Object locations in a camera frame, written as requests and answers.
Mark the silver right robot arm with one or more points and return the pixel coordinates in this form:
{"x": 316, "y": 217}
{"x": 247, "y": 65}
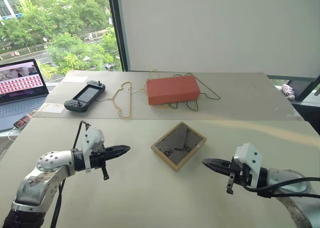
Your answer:
{"x": 297, "y": 203}

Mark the black handheld game controller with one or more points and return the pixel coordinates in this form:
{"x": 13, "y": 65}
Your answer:
{"x": 85, "y": 96}

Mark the square wooden frame clock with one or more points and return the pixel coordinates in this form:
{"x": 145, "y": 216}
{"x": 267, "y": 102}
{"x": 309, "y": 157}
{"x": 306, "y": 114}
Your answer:
{"x": 178, "y": 148}

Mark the red rectangular box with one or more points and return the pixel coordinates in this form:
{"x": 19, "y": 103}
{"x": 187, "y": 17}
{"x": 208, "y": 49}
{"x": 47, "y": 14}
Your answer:
{"x": 172, "y": 89}

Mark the translucent paper label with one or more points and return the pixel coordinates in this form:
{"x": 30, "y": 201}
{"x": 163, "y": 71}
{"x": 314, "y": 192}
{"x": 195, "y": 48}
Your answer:
{"x": 52, "y": 108}

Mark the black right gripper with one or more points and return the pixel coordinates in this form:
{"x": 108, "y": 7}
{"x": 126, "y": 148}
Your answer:
{"x": 238, "y": 174}

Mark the pink white folded umbrella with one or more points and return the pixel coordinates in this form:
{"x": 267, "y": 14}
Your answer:
{"x": 288, "y": 91}

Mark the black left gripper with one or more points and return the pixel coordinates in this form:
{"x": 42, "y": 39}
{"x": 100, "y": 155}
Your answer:
{"x": 96, "y": 160}

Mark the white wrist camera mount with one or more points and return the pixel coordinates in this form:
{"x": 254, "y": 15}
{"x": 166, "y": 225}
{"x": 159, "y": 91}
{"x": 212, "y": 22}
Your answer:
{"x": 93, "y": 138}
{"x": 250, "y": 158}

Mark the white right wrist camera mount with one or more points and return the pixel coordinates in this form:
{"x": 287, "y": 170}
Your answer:
{"x": 250, "y": 158}

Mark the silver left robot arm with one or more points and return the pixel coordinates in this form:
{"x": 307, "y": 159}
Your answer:
{"x": 37, "y": 185}

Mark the smartphone with lit screen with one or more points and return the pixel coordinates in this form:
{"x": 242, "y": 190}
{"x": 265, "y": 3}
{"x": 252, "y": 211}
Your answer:
{"x": 22, "y": 121}

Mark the grey open laptop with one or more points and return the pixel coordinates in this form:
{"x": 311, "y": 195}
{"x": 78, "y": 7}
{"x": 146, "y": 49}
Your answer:
{"x": 17, "y": 93}

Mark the black window frame post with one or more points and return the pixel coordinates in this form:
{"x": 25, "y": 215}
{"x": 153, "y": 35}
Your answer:
{"x": 118, "y": 30}

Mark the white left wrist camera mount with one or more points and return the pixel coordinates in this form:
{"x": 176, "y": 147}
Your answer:
{"x": 93, "y": 138}

